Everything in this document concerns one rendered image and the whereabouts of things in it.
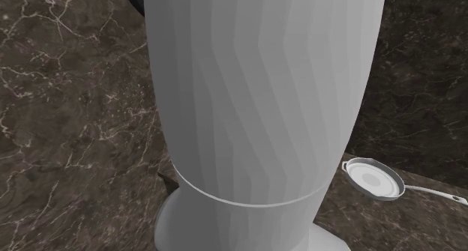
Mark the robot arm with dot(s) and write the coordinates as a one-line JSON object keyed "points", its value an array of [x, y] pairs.
{"points": [[256, 107]]}

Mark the white frying pan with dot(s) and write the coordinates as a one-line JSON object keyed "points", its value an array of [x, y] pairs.
{"points": [[373, 179]]}

